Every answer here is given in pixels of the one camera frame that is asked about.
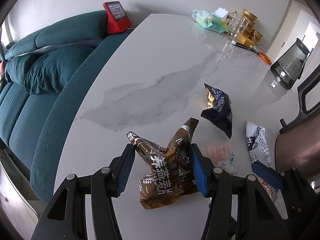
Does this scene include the rose gold electric kettle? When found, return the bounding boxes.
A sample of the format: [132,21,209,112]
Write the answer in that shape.
[274,67,319,182]

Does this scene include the green tissue pack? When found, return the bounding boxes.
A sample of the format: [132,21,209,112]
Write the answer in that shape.
[191,9,228,33]

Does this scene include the brown oat snack bag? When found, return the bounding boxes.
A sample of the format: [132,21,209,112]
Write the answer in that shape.
[126,118,199,210]

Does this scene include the red smart display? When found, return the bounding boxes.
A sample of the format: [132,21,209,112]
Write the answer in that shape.
[103,1,131,34]

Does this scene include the teal sofa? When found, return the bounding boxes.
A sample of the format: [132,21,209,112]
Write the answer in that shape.
[1,11,132,203]

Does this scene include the orange handled tool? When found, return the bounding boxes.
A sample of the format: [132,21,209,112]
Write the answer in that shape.
[257,51,272,66]

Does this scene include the black pen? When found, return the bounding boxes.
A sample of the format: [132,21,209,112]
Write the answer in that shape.
[231,40,258,54]

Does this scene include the black snack packet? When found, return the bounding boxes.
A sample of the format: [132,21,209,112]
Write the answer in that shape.
[201,83,233,139]

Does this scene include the gold stacked tins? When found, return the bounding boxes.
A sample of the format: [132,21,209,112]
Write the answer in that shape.
[238,9,263,46]

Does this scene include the white blue long snack packet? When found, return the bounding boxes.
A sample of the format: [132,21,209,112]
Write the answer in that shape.
[246,121,272,167]

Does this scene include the smoked glass pitcher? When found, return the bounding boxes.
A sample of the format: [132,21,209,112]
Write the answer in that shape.
[270,38,310,90]

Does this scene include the teal sofa cushion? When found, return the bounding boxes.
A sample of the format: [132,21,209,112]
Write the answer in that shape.
[23,45,94,95]

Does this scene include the clear glass jar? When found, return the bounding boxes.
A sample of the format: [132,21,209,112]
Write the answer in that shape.
[226,11,249,40]

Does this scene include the pink clear candy packet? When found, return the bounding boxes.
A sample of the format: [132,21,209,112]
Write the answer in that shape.
[201,144,238,176]

